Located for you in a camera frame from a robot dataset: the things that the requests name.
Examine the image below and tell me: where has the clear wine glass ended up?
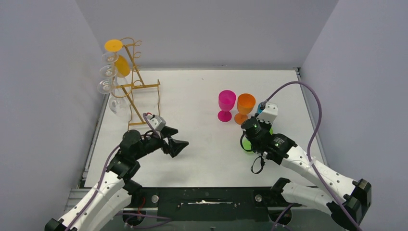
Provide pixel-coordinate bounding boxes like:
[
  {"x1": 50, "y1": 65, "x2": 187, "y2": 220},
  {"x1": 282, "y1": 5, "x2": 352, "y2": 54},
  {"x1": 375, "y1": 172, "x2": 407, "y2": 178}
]
[
  {"x1": 100, "y1": 64, "x2": 118, "y2": 78},
  {"x1": 97, "y1": 78, "x2": 128, "y2": 117},
  {"x1": 102, "y1": 51, "x2": 119, "y2": 64}
]

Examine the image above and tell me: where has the magenta plastic wine glass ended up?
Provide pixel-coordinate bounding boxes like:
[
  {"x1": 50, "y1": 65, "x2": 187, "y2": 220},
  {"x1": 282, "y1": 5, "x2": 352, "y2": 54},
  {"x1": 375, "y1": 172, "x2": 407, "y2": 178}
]
[{"x1": 217, "y1": 90, "x2": 236, "y2": 122}]

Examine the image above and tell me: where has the green plastic wine glass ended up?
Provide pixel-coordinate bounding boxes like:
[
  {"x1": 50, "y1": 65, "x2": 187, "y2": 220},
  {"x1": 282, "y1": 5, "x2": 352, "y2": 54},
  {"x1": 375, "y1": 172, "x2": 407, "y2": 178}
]
[{"x1": 240, "y1": 126, "x2": 273, "y2": 153}]

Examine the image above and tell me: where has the orange plastic wine glass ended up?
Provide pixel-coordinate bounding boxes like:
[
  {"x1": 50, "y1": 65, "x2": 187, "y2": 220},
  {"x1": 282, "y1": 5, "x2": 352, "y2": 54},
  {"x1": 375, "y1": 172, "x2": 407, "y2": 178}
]
[{"x1": 234, "y1": 93, "x2": 256, "y2": 125}]

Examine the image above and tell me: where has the blue plastic wine glass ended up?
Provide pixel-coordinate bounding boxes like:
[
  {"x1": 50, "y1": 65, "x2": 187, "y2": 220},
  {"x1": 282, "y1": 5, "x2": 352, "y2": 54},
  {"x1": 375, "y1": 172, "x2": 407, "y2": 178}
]
[{"x1": 256, "y1": 102, "x2": 267, "y2": 114}]

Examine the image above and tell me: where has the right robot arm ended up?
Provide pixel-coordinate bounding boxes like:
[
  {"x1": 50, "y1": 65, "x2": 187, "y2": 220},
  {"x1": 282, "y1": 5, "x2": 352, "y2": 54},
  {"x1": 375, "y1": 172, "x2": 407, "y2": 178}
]
[{"x1": 241, "y1": 117, "x2": 372, "y2": 231}]

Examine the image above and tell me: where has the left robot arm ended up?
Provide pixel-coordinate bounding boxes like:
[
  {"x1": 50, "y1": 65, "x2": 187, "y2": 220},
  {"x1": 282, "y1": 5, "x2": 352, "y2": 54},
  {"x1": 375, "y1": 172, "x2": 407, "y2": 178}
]
[{"x1": 44, "y1": 130, "x2": 189, "y2": 231}]

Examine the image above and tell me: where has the yellow-orange plastic wine glass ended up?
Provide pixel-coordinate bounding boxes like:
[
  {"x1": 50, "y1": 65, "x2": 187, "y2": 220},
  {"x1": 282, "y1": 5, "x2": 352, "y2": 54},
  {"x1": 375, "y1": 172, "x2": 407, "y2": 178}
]
[{"x1": 104, "y1": 39, "x2": 130, "y2": 78}]

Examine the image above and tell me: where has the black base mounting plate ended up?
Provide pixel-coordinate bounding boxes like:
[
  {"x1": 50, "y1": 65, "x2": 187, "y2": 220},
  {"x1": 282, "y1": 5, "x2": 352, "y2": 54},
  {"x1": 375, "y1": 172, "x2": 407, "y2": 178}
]
[{"x1": 123, "y1": 187, "x2": 307, "y2": 231}]

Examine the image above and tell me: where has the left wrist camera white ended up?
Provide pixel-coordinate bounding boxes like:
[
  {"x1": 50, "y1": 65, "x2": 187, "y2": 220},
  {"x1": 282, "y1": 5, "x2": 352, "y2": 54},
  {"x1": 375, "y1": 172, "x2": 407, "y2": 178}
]
[{"x1": 143, "y1": 113, "x2": 166, "y2": 131}]

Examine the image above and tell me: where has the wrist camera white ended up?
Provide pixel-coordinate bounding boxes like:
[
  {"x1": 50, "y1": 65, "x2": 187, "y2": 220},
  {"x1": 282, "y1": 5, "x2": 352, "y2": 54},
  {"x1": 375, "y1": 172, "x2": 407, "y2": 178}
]
[
  {"x1": 143, "y1": 113, "x2": 166, "y2": 131},
  {"x1": 255, "y1": 102, "x2": 278, "y2": 125}
]

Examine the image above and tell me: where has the gold wire glass rack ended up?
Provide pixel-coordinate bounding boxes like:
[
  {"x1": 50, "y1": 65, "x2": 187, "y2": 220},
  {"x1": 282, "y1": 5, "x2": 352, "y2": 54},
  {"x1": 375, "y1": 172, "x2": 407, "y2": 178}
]
[{"x1": 116, "y1": 37, "x2": 161, "y2": 129}]

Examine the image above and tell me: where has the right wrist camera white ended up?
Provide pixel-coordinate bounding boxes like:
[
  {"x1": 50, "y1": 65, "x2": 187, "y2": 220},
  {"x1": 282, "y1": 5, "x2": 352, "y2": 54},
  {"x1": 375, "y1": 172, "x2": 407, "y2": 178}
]
[{"x1": 255, "y1": 102, "x2": 278, "y2": 125}]

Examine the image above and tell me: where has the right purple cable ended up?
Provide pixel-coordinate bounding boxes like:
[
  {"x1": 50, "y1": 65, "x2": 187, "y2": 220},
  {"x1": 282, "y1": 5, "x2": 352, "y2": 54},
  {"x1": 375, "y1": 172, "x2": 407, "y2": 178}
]
[{"x1": 263, "y1": 81, "x2": 363, "y2": 231}]

